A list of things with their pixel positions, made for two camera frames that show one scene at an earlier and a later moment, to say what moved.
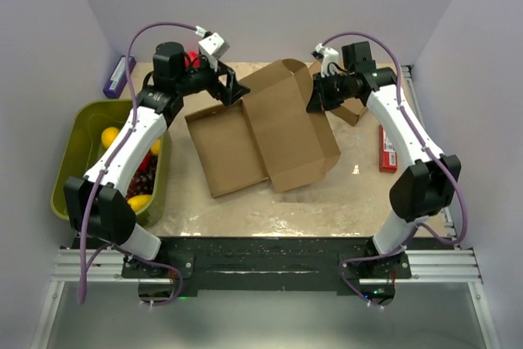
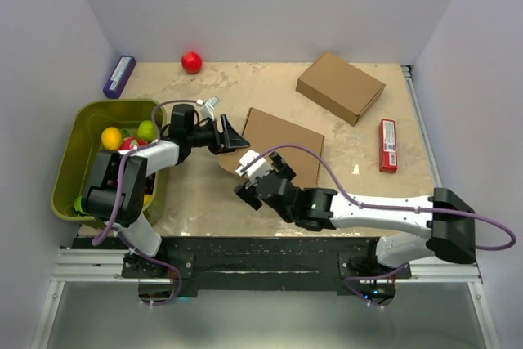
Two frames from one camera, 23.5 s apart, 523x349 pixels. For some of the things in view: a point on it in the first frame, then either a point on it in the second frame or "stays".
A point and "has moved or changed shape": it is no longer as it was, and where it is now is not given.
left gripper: x=233 y=90 -> x=232 y=140
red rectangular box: x=387 y=155 stays
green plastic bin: x=82 y=149 stays
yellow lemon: x=108 y=135 stays
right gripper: x=320 y=101 -> x=248 y=194
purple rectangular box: x=116 y=82 stays
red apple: x=193 y=55 stays
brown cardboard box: x=267 y=132 has moved or changed shape
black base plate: x=216 y=266 stays
